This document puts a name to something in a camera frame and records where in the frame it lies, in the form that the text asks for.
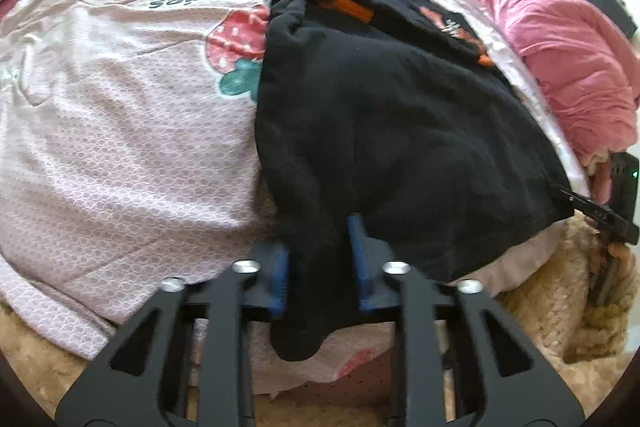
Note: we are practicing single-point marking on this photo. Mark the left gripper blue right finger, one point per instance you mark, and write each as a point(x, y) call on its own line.
point(458, 358)

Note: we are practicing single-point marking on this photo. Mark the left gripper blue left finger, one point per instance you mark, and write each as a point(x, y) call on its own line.
point(182, 359)

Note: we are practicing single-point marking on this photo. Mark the black IKISS shirt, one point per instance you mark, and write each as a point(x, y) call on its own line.
point(391, 110)

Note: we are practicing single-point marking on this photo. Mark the right hand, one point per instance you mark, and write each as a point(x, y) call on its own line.
point(599, 172)

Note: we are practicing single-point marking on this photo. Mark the beige fluffy garment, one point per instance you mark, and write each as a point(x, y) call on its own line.
point(584, 344)

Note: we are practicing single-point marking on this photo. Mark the pink rumpled blanket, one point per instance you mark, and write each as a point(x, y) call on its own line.
point(585, 67)

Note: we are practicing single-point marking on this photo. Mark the pink strawberry bed quilt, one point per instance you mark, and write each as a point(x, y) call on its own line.
point(125, 159)

